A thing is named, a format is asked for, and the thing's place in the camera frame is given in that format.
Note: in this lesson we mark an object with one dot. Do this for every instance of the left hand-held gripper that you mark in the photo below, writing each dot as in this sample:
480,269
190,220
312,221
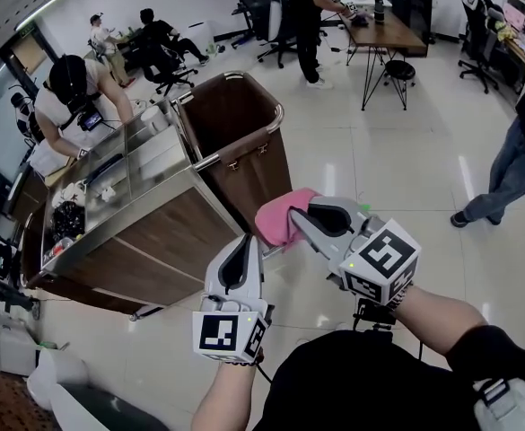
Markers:
228,337

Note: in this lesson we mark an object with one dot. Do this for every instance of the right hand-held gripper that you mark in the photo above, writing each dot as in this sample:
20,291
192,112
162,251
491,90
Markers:
383,258

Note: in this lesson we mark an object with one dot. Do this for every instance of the pink cloth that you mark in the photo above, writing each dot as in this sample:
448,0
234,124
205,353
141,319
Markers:
275,218

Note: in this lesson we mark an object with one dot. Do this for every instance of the brown fabric laundry hamper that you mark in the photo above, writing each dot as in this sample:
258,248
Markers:
28,258
230,115

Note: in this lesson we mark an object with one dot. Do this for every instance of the person's left forearm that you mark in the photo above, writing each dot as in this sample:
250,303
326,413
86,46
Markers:
221,402

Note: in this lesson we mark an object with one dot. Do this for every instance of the person's right forearm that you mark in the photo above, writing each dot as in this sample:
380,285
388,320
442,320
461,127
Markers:
441,317

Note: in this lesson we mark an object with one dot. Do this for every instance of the steel and wood housekeeping cart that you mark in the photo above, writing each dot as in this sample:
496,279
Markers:
163,240

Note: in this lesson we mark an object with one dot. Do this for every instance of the black plastic bag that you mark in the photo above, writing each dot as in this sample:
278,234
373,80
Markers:
69,222

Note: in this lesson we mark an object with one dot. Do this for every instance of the person's white shoe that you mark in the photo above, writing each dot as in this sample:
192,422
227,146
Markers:
343,326

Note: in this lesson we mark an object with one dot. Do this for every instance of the metal wrist watch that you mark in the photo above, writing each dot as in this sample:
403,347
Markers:
399,299

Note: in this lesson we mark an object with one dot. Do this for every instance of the crumpled white tissue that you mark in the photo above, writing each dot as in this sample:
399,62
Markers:
107,194

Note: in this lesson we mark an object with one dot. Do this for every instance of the person's black shirt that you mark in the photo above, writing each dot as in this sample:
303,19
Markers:
356,384

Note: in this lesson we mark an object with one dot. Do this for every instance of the black oblong object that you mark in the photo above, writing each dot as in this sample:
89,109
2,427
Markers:
104,169

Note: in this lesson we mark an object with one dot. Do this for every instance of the black round stool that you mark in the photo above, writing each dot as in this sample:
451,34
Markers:
400,69

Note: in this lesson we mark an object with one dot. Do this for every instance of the plain white cup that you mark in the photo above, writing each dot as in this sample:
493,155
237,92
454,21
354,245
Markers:
152,119

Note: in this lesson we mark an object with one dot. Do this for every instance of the clear bottle red label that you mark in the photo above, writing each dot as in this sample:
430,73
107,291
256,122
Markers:
58,249

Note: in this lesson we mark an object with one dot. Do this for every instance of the small green object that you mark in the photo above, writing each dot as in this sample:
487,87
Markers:
47,345

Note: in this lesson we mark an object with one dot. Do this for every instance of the white sofa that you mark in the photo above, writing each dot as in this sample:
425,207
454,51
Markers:
60,375

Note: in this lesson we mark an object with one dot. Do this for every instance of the wooden desk black legs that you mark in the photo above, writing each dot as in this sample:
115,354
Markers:
392,36

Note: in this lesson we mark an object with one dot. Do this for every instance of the white grey office chair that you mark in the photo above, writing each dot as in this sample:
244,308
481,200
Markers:
277,20

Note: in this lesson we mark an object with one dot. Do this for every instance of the black tumbler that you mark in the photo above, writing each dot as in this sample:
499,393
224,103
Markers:
379,11

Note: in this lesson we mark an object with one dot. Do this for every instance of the black screen stand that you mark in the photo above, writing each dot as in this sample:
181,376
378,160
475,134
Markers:
246,16

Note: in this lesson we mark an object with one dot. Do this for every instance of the white floor printer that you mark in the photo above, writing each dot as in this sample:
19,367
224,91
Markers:
13,348

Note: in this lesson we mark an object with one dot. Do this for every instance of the black cabinet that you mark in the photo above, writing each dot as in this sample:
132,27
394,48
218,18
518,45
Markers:
412,9

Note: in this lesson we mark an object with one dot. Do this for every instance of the black white office chair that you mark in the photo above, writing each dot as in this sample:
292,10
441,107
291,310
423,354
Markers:
479,34

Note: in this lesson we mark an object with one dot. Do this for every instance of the ceiling light strip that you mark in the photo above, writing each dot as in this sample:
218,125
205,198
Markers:
42,9

